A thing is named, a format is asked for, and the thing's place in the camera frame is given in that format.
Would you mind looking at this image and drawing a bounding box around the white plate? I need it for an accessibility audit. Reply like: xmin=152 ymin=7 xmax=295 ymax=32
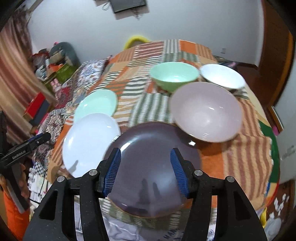
xmin=62 ymin=113 xmax=120 ymax=178

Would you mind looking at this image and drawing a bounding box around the dark purple plate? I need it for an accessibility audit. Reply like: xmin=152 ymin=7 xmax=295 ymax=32
xmin=104 ymin=122 xmax=201 ymax=217

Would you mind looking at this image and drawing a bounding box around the pink bowl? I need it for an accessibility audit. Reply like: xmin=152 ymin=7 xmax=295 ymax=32
xmin=169 ymin=82 xmax=243 ymax=143

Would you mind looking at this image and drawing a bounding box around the mint green plate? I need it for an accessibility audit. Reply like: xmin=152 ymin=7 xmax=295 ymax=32
xmin=74 ymin=89 xmax=118 ymax=123

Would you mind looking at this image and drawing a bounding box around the white bowl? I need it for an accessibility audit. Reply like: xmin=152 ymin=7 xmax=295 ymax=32
xmin=200 ymin=64 xmax=246 ymax=91

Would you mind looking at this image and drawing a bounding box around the person left hand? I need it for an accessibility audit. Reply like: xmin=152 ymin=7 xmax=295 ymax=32
xmin=18 ymin=163 xmax=30 ymax=198

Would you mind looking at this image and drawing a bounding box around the red box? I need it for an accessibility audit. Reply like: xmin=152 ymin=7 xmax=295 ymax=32
xmin=23 ymin=92 xmax=46 ymax=120

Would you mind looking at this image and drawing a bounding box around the curtain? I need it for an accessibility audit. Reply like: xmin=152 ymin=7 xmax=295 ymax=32
xmin=1 ymin=9 xmax=56 ymax=144

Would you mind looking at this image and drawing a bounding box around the green cardboard box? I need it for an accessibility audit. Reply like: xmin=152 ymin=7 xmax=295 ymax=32
xmin=43 ymin=63 xmax=77 ymax=92

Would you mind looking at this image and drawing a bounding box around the patterned quilt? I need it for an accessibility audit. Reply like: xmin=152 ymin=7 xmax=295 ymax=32
xmin=28 ymin=57 xmax=110 ymax=203

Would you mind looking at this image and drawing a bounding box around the grey plush pillow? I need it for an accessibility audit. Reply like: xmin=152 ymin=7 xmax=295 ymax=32
xmin=49 ymin=42 xmax=80 ymax=67

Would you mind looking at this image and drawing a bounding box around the yellow foam tube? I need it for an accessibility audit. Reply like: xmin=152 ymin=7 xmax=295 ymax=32
xmin=123 ymin=35 xmax=150 ymax=50

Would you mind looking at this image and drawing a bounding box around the wall television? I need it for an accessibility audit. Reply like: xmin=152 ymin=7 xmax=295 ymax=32
xmin=110 ymin=0 xmax=147 ymax=13

